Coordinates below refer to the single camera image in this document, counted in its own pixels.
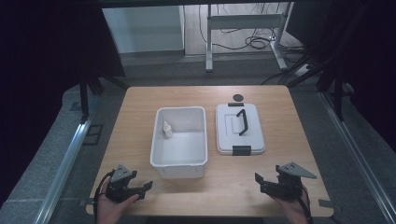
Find black curtain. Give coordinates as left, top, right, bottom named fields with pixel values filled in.
left=285, top=0, right=396, bottom=153
left=0, top=0, right=126, bottom=206

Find person's left hand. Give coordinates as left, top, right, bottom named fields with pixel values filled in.
left=95, top=180, right=141, bottom=224

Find black floor cables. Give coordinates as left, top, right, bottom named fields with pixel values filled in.
left=197, top=3, right=316, bottom=87

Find black metal stand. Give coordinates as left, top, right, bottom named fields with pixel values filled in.
left=78, top=73, right=129, bottom=123
left=286, top=52, right=348, bottom=123

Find white lid with black handle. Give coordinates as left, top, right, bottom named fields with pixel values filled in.
left=215, top=102, right=267, bottom=157

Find small white bottle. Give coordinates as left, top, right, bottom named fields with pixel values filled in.
left=162, top=120, right=174, bottom=139

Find white panel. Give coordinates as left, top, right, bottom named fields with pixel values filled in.
left=102, top=5, right=185, bottom=54

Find black floor frame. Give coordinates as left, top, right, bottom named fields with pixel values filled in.
left=82, top=123, right=105, bottom=147

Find white plastic storage box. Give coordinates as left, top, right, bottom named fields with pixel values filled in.
left=149, top=105, right=209, bottom=180

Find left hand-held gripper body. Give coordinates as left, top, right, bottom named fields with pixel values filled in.
left=105, top=164, right=140, bottom=204

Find person's right hand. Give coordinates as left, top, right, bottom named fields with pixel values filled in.
left=273, top=189, right=312, bottom=224

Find white power strip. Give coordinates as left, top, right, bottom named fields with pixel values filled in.
left=292, top=63, right=313, bottom=77

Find grey metal desk frame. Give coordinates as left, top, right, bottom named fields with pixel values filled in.
left=205, top=2, right=294, bottom=73

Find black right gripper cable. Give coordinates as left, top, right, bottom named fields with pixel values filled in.
left=295, top=186, right=314, bottom=224

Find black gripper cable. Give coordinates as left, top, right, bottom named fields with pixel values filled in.
left=92, top=169, right=117, bottom=224
left=295, top=186, right=314, bottom=224

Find aluminium rail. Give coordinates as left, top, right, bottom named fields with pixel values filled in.
left=318, top=91, right=396, bottom=224
left=33, top=94, right=103, bottom=224

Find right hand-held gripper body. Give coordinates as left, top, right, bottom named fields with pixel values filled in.
left=268, top=161, right=318, bottom=201

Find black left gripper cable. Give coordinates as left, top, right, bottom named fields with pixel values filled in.
left=92, top=169, right=117, bottom=224

